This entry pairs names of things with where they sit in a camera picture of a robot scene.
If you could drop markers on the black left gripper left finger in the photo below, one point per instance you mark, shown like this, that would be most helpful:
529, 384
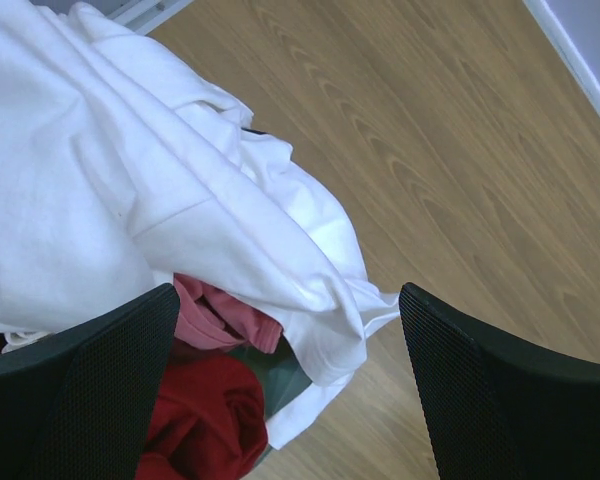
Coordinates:
77, 404

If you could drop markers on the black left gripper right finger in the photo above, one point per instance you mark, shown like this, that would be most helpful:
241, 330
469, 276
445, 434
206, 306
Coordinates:
495, 405

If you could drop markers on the white printed t-shirt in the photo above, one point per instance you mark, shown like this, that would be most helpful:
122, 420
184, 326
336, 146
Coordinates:
121, 167

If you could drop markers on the dark red t-shirt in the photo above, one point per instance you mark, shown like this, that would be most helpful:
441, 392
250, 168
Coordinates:
208, 422

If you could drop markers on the pink t-shirt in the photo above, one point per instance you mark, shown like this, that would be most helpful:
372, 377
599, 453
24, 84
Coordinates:
211, 319

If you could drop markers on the teal plastic bin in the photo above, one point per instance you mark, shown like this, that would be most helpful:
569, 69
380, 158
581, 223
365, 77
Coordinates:
280, 375

